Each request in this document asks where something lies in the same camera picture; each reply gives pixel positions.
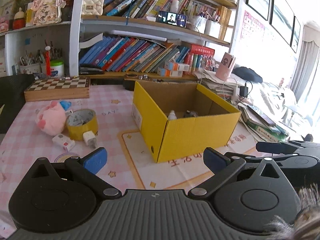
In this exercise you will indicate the blue plastic bag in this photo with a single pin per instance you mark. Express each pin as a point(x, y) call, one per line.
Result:
point(65, 104)

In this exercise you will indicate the orange white medicine box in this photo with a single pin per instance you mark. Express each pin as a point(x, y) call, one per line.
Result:
point(174, 66)

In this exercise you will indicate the white quilted handbag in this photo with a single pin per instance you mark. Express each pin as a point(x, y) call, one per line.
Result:
point(92, 7)

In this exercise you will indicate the white charger plug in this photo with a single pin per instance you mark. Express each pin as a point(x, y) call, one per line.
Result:
point(90, 139)

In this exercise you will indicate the row of leaning books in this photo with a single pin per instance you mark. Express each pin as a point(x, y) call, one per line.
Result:
point(127, 54)

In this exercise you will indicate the white bookshelf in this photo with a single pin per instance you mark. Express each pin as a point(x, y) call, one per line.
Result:
point(17, 42)

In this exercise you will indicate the pink paper house ornament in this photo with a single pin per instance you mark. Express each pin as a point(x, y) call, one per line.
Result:
point(47, 11)

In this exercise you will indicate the brown effects pedal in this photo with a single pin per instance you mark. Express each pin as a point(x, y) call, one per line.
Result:
point(129, 84)

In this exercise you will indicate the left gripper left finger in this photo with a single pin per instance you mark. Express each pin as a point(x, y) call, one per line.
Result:
point(85, 170)

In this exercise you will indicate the yellow tape roll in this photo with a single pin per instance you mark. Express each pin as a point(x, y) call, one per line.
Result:
point(81, 121)

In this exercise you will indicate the yellow cardboard box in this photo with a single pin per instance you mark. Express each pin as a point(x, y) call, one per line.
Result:
point(174, 139)

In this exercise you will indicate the black power adapter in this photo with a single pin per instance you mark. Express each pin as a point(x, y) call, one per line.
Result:
point(243, 91)

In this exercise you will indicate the wooden chess board box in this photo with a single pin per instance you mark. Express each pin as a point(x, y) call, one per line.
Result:
point(58, 89)

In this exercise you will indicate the white green lid jar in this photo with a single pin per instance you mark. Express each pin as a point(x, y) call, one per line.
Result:
point(57, 68)

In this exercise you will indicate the white spray bottle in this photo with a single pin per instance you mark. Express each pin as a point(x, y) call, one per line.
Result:
point(172, 115)

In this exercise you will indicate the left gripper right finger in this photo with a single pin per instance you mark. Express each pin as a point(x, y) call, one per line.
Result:
point(225, 171)

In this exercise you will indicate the pink phone holder cup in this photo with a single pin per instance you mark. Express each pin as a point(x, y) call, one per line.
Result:
point(225, 67)

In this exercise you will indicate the smartphone on shelf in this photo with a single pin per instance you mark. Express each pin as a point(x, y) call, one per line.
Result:
point(172, 18)

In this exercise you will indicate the pink plush pig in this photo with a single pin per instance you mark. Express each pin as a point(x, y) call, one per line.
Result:
point(51, 119)

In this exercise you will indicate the black electric keyboard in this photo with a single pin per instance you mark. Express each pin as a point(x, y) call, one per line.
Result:
point(12, 97)

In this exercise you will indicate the grey purple toy truck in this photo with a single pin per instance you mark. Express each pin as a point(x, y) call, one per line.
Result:
point(190, 114)

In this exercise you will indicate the white pen cup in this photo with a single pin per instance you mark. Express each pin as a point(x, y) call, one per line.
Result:
point(31, 68)

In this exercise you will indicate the small white red box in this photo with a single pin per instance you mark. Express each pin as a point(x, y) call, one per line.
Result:
point(63, 141)

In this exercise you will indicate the red tassel ornament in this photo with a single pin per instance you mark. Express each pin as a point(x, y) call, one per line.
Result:
point(47, 57)

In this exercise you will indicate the stack of papers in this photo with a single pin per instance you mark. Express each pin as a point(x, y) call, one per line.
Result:
point(261, 112)

